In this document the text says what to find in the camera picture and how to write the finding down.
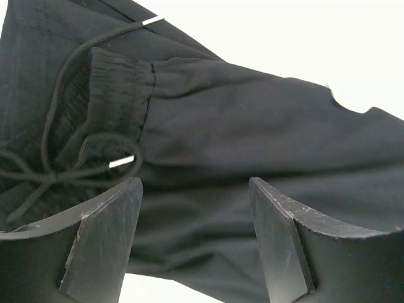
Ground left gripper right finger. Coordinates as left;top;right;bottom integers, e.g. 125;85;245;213
249;177;403;303

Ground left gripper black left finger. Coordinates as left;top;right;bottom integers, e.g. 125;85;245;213
1;178;143;303

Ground black trousers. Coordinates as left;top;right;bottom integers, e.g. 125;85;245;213
1;1;403;302

